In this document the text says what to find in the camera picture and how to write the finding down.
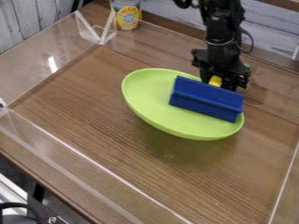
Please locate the black metal bracket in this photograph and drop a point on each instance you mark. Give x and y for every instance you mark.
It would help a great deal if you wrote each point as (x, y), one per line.
(59, 211)

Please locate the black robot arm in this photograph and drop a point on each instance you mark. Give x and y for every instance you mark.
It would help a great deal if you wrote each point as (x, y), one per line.
(222, 16)

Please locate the yellow toy banana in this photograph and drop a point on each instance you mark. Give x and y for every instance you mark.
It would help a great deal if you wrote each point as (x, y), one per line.
(215, 81)

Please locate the green round plate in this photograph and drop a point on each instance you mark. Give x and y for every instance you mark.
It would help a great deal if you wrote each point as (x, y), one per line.
(147, 89)

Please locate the blue plastic block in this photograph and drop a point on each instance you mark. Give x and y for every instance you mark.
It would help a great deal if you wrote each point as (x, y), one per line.
(206, 99)

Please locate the yellow blue labelled can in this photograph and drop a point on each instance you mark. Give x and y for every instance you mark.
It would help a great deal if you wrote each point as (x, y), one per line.
(128, 13)

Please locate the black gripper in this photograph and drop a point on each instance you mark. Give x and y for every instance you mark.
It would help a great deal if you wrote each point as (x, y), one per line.
(219, 60)

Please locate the clear acrylic tray wall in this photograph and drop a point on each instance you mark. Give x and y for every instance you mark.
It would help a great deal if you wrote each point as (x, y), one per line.
(124, 173)

